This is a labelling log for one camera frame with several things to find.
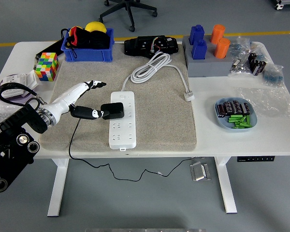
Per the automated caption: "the black table control panel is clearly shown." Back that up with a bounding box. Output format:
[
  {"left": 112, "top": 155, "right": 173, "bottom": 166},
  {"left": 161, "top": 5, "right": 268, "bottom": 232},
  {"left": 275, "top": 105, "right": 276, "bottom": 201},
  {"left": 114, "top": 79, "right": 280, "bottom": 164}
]
[{"left": 236, "top": 156, "right": 276, "bottom": 162}]

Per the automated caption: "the empty clear plastic bag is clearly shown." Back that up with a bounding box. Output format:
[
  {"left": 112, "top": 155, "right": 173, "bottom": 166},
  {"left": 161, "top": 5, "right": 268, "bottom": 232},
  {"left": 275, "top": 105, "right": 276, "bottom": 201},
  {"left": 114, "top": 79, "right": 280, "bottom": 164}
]
[{"left": 236, "top": 87, "right": 290, "bottom": 119}]

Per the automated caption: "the white wheeled cart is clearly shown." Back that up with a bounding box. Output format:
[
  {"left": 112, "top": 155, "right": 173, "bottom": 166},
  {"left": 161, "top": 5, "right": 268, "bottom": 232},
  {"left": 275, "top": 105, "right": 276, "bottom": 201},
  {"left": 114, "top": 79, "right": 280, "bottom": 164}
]
[{"left": 274, "top": 0, "right": 290, "bottom": 11}]

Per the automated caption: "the thin black adapter cord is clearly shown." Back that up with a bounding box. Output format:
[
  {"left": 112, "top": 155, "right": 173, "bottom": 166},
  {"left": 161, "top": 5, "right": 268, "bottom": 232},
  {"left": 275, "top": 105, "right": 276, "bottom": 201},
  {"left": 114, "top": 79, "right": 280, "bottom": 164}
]
[{"left": 68, "top": 117, "right": 201, "bottom": 181}]

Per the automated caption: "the long black flat box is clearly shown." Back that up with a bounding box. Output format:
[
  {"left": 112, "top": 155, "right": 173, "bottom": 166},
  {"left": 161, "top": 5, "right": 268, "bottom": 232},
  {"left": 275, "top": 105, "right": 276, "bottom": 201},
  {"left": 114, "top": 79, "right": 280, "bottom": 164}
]
[{"left": 33, "top": 38, "right": 66, "bottom": 71}]

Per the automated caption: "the purple plate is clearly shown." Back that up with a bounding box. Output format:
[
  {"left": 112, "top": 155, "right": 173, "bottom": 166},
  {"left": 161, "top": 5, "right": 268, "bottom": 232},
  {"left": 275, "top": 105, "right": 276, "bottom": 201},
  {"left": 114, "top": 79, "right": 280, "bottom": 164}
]
[{"left": 0, "top": 79, "right": 36, "bottom": 105}]

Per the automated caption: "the small bag of blue parts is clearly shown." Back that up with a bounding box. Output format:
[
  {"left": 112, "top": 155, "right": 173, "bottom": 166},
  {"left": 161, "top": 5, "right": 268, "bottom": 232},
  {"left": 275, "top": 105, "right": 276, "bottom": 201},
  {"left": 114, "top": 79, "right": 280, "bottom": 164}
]
[{"left": 262, "top": 64, "right": 285, "bottom": 87}]

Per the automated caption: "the blue bottle-shaped block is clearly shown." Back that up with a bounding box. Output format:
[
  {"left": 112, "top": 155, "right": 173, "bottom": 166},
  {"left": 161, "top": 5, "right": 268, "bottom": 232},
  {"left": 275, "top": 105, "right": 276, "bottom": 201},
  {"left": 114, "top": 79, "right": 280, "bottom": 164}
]
[
  {"left": 192, "top": 39, "right": 208, "bottom": 60},
  {"left": 189, "top": 24, "right": 205, "bottom": 46}
]

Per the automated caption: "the clear bag of blue components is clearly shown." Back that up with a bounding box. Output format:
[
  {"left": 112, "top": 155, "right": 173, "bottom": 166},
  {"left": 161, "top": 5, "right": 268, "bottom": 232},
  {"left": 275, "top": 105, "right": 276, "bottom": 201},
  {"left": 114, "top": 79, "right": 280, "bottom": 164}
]
[{"left": 228, "top": 36, "right": 252, "bottom": 60}]

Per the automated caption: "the white power strip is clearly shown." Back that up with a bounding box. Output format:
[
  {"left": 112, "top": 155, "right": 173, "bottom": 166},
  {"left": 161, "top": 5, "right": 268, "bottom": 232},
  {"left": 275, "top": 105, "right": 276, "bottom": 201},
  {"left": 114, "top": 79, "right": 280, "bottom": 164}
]
[{"left": 108, "top": 91, "right": 137, "bottom": 152}]

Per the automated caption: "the white wall socket panel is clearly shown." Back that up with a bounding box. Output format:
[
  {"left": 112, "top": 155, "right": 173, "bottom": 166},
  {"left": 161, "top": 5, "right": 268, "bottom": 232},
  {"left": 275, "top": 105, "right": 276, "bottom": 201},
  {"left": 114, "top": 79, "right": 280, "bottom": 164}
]
[{"left": 1, "top": 74, "right": 27, "bottom": 99}]

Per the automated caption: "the yellow ball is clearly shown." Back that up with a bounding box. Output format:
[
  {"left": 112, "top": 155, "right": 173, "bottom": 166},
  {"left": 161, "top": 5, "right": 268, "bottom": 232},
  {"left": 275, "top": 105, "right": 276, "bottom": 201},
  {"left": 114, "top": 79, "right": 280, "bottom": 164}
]
[{"left": 84, "top": 21, "right": 107, "bottom": 33}]

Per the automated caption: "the white power strip cable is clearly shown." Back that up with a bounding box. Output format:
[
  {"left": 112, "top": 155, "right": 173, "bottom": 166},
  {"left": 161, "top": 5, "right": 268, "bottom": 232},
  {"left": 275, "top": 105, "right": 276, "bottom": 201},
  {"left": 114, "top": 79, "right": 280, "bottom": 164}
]
[{"left": 121, "top": 52, "right": 196, "bottom": 102}]

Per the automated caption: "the orange cylinder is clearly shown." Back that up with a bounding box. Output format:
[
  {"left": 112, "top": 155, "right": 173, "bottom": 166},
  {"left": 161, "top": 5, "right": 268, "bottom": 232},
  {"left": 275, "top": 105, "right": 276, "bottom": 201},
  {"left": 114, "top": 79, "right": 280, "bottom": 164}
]
[
  {"left": 214, "top": 38, "right": 231, "bottom": 59},
  {"left": 210, "top": 24, "right": 226, "bottom": 44}
]

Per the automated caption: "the grey-brown mat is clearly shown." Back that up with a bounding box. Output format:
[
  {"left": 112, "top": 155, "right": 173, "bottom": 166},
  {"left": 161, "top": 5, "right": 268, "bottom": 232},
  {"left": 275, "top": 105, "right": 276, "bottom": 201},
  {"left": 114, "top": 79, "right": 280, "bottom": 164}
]
[{"left": 38, "top": 44, "right": 198, "bottom": 152}]

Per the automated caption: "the silver floor box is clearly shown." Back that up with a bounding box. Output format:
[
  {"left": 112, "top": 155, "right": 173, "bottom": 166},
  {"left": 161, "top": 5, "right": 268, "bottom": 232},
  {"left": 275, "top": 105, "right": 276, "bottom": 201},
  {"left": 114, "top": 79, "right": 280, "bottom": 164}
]
[{"left": 189, "top": 161, "right": 212, "bottom": 182}]

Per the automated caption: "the blue plastic bin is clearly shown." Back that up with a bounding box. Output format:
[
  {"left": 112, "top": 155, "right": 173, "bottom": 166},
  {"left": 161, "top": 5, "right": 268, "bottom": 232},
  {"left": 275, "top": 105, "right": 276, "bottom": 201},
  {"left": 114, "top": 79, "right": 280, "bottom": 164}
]
[{"left": 60, "top": 28, "right": 115, "bottom": 63}]

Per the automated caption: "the black red drawstring pouch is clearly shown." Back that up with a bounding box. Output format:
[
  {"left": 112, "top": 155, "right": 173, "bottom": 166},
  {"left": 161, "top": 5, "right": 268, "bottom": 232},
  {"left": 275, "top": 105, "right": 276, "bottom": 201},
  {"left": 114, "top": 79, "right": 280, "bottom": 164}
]
[{"left": 64, "top": 26, "right": 111, "bottom": 58}]

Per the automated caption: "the black plug adapter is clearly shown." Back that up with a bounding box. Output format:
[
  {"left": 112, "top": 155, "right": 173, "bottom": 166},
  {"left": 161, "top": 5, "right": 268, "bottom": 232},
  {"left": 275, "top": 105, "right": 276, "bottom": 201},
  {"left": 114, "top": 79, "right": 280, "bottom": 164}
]
[{"left": 100, "top": 102, "right": 125, "bottom": 121}]

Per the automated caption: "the clear bag of silver parts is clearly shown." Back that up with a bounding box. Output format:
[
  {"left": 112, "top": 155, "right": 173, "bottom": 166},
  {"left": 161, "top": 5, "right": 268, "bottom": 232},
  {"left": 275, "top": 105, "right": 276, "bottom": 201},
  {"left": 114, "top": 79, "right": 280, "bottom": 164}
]
[{"left": 228, "top": 57, "right": 253, "bottom": 78}]

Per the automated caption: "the white table leg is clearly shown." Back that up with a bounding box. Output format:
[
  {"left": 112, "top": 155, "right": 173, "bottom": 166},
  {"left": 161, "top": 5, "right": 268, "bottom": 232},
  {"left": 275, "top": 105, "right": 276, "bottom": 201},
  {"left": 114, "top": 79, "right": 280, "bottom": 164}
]
[
  {"left": 47, "top": 158, "right": 70, "bottom": 218},
  {"left": 214, "top": 156, "right": 238, "bottom": 215}
]

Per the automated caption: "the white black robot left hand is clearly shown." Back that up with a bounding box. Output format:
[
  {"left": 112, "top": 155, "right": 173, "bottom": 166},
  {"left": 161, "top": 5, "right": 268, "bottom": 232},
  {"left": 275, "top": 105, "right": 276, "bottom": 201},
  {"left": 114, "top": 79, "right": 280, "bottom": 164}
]
[{"left": 47, "top": 80, "right": 111, "bottom": 123}]

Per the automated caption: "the grey block holder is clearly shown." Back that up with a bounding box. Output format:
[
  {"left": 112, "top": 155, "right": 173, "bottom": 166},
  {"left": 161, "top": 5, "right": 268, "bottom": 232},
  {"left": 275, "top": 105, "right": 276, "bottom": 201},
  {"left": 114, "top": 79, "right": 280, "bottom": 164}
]
[{"left": 182, "top": 35, "right": 234, "bottom": 78}]

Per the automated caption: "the multicolour puzzle cube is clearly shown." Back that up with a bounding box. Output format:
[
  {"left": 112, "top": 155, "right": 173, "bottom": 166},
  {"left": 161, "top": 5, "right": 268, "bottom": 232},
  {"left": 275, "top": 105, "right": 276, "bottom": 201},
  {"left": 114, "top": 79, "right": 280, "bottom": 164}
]
[{"left": 35, "top": 52, "right": 59, "bottom": 82}]

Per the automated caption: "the black office chair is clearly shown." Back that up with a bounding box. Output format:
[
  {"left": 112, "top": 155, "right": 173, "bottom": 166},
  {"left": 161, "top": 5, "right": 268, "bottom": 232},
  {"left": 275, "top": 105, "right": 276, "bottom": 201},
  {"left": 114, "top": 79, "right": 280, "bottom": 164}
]
[{"left": 98, "top": 0, "right": 158, "bottom": 32}]

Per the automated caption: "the black electronic device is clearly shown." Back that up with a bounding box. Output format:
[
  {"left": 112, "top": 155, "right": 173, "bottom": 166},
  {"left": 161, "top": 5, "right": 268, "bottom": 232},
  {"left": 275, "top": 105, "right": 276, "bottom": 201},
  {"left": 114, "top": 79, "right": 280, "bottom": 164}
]
[{"left": 124, "top": 35, "right": 179, "bottom": 58}]

